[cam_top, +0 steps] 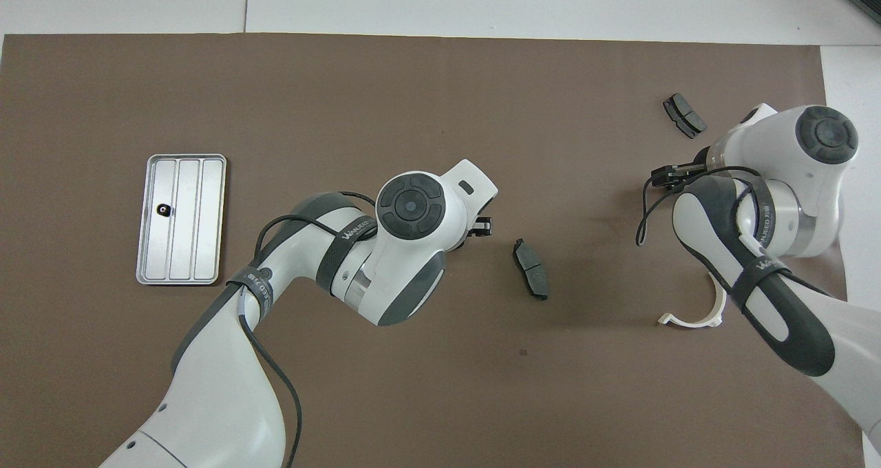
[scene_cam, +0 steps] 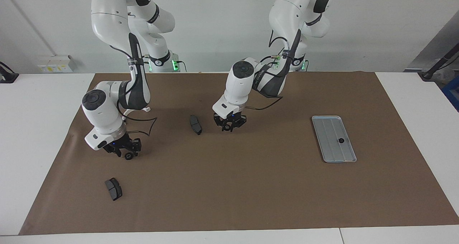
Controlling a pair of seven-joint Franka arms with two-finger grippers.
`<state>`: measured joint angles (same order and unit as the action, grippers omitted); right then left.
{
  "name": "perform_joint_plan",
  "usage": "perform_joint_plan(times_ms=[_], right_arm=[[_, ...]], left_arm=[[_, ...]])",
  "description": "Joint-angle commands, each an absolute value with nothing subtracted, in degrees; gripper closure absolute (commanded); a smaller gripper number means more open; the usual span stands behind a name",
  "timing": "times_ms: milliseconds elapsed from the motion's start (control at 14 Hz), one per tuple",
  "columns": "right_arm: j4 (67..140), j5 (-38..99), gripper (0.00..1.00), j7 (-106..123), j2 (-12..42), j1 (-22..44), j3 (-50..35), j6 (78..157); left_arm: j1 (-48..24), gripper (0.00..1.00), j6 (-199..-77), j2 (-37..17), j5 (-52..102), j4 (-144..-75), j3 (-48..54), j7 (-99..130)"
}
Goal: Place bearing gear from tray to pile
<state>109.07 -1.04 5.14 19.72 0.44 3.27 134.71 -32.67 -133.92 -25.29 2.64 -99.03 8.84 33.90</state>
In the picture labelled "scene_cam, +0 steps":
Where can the grey slanted panel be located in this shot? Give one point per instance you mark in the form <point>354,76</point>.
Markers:
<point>437,39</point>

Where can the black clamp mount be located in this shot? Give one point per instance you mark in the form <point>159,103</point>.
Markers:
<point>7,77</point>

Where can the long dark brake pad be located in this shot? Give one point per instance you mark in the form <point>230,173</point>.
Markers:
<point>195,125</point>

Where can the brown table mat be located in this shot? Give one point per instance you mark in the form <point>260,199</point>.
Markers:
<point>233,183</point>

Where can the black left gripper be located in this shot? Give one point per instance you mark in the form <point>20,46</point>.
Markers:
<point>231,117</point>

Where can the large black bearing gear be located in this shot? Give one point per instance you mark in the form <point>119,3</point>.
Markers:
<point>228,130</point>

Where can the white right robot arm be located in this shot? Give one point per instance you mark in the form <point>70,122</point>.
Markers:
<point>107,21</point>

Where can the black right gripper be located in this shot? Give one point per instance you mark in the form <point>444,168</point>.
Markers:
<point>120,143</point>

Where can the black stand pole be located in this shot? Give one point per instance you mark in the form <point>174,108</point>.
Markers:
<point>428,73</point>

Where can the short dark brake pad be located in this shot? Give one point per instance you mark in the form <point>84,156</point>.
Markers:
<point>113,189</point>

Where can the silver metal tray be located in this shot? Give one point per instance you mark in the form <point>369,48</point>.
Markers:
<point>330,129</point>

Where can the blue crate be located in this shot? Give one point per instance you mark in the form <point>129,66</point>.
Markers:
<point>452,93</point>

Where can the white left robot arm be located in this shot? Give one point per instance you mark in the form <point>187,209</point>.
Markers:
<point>297,7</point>

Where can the white wall socket box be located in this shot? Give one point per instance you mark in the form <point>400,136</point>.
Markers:
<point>53,66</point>

